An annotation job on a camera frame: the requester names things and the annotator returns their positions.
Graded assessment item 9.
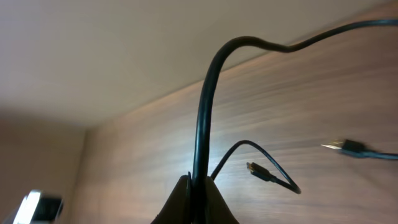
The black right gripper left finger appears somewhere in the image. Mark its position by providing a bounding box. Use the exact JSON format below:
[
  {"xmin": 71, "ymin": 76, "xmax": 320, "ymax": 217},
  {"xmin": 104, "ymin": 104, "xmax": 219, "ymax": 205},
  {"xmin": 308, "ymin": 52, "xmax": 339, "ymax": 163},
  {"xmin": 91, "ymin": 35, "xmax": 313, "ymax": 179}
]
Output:
[{"xmin": 151, "ymin": 174, "xmax": 192, "ymax": 224}]

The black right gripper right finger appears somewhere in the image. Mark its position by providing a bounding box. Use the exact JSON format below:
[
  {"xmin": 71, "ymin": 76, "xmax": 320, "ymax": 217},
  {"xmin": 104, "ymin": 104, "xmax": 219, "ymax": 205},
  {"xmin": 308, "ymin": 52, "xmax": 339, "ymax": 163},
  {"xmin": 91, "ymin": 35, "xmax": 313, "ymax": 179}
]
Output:
[{"xmin": 205, "ymin": 177, "xmax": 239, "ymax": 224}]

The thin black USB cable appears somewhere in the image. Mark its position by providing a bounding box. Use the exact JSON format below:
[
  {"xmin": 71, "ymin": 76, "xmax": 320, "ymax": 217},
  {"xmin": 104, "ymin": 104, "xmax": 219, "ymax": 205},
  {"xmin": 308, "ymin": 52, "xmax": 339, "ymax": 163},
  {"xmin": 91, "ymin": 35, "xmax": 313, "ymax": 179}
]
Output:
[{"xmin": 192, "ymin": 18, "xmax": 398, "ymax": 218}]

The short black micro USB cable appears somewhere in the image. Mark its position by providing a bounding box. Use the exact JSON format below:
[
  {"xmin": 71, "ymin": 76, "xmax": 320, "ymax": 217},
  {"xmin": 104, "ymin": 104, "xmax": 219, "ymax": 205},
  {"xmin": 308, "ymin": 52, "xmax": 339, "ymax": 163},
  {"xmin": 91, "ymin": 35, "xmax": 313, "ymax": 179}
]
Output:
[{"xmin": 210, "ymin": 139, "xmax": 302, "ymax": 195}]

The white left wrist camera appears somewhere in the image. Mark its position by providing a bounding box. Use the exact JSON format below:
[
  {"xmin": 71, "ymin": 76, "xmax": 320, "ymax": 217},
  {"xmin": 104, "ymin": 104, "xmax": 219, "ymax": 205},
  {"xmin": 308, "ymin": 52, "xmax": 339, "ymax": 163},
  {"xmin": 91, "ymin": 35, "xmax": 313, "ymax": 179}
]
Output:
[{"xmin": 3, "ymin": 190, "xmax": 63, "ymax": 224}]

